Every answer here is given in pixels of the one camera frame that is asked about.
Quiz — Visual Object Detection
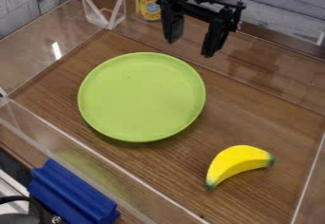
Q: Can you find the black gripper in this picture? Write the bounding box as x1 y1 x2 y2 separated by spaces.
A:
160 0 246 58

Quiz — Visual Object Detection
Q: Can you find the yellow toy banana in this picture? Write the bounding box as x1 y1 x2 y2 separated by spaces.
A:
206 145 274 190

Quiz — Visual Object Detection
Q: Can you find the green round plate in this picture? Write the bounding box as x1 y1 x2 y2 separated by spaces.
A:
78 52 206 142

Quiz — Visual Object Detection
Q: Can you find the blue plastic clamp block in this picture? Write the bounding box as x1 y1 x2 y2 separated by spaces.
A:
28 159 120 224

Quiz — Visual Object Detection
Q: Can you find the clear acrylic corner bracket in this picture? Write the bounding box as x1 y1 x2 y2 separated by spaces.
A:
82 0 126 30

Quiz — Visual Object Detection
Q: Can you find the clear acrylic front wall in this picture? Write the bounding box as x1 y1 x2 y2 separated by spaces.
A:
0 98 210 224

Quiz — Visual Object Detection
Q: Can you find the black cable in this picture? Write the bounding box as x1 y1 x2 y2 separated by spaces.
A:
0 195 48 224

